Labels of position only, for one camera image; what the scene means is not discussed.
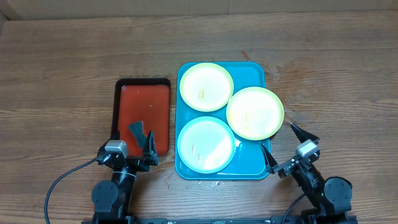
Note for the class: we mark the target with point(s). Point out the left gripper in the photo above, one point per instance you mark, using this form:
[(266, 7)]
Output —
[(141, 166)]

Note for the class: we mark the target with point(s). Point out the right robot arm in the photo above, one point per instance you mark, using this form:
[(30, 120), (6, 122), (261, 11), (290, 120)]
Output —
[(331, 197)]

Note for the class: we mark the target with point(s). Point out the yellow plate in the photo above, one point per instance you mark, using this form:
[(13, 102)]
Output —
[(206, 87), (255, 113)]

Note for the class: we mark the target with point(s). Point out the teal plastic serving tray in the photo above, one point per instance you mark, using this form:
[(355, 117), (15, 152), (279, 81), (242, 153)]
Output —
[(248, 160)]

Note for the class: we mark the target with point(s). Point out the black tray with red liquid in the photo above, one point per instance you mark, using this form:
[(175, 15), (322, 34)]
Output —
[(146, 100)]

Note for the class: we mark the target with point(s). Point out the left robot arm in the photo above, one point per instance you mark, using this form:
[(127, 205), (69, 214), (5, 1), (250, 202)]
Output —
[(112, 197)]

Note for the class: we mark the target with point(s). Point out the light blue plate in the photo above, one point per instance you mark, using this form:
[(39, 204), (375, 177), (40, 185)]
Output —
[(206, 145)]

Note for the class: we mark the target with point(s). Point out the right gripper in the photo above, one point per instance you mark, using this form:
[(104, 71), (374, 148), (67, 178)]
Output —
[(289, 165)]

